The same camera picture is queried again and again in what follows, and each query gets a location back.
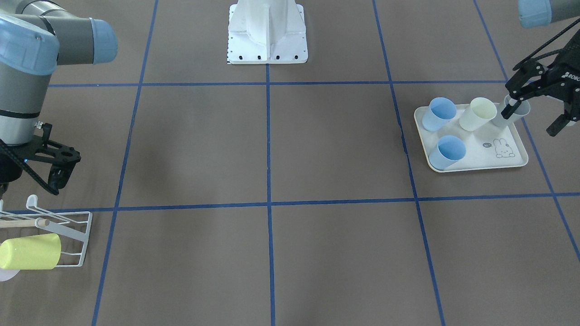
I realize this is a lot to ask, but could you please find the light blue cup front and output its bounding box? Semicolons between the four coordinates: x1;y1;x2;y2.
428;135;467;170

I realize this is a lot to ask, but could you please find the wooden rack dowel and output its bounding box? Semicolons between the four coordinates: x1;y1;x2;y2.
0;217;50;228

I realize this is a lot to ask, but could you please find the cream plastic tray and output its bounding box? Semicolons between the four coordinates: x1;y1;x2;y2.
413;105;530;173

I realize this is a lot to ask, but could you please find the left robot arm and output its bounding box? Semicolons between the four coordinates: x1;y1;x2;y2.
500;0;580;137

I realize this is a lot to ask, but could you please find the grey cup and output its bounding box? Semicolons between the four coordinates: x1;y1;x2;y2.
491;95;531;128

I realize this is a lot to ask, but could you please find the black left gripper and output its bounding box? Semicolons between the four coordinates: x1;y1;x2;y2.
501;32;580;137

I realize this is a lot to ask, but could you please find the yellow cup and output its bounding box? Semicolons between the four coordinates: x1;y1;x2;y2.
0;233;62;270

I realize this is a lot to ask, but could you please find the white wire cup rack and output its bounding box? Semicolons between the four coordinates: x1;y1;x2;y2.
0;194;93;268

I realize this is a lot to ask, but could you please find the light blue cup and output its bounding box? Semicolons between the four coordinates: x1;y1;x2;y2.
422;97;457;132
428;135;467;170

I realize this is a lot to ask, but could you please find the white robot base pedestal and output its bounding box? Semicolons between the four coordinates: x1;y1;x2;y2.
227;0;309;65

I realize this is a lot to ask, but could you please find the pink cup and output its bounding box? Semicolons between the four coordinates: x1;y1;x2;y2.
0;268;20;282

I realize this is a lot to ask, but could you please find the cream white cup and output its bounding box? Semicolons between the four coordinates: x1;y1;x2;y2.
459;97;497;132

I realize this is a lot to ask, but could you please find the light blue cup rear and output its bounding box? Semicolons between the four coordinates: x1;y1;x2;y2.
422;97;457;132

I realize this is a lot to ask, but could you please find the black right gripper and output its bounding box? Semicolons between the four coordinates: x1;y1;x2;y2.
0;123;81;195

